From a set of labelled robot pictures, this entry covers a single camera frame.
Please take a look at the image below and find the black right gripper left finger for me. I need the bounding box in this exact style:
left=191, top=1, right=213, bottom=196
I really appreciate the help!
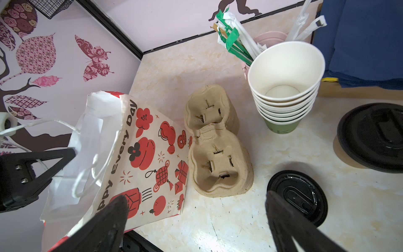
left=50, top=196, right=129, bottom=252

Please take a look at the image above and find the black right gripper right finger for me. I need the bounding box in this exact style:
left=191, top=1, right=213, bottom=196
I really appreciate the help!
left=265, top=191, right=345, bottom=252

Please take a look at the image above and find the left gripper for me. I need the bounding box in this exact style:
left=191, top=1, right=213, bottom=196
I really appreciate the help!
left=1, top=148, right=76, bottom=213

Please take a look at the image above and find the red and white paper bag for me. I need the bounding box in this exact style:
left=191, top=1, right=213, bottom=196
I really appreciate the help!
left=41, top=91, right=189, bottom=252

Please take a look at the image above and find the black plastic cup lid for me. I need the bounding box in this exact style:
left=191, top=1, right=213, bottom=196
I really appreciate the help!
left=336, top=103, right=403, bottom=173

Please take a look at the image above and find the white paper cup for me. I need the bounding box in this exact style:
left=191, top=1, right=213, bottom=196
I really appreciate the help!
left=333, top=135, right=367, bottom=169

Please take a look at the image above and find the brown pulp cup carrier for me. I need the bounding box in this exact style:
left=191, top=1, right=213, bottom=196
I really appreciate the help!
left=184, top=85, right=254, bottom=198

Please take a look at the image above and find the brown cardboard box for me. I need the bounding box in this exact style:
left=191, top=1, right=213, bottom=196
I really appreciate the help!
left=318, top=80, right=403, bottom=100

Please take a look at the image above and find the stack of paper cups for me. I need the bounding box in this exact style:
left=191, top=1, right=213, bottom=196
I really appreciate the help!
left=247, top=41, right=325, bottom=134

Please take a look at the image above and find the pink straw holder cup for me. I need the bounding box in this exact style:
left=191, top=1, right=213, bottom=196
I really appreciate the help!
left=242, top=30, right=289, bottom=79

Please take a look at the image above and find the dark blue napkin stack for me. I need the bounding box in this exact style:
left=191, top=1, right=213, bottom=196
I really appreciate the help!
left=313, top=0, right=403, bottom=90

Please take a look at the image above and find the green wrapped straw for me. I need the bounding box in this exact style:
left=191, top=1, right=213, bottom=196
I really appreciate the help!
left=213, top=9, right=253, bottom=66

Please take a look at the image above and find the black wire basket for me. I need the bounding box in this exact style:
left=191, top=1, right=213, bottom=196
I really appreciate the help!
left=28, top=0, right=74, bottom=19

